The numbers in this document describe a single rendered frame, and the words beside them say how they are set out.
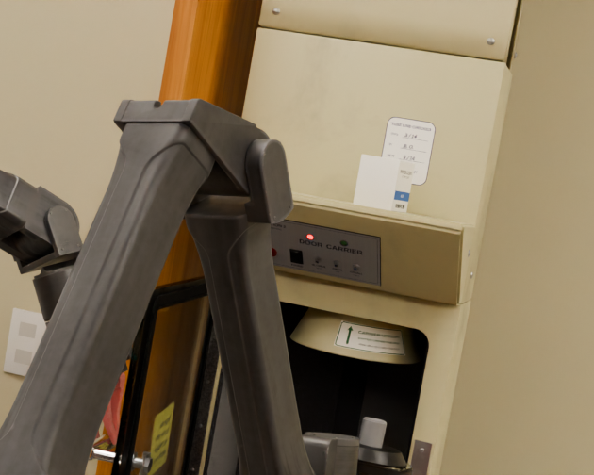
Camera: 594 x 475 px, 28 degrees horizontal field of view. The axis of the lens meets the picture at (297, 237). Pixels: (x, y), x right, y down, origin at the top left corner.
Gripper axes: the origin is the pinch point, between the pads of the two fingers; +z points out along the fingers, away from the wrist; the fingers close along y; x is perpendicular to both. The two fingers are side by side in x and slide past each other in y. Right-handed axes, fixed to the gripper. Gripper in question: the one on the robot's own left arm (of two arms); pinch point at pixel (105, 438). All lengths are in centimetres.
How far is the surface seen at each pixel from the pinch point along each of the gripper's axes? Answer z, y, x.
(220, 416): 3.7, -7.0, -23.1
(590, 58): -30, -69, -62
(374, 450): 9.7, -28.3, -5.4
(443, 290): -4.8, -40.0, -15.4
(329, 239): -14.5, -28.9, -13.0
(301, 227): -16.8, -26.1, -12.5
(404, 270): -8.5, -36.4, -14.3
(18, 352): -11, 38, -68
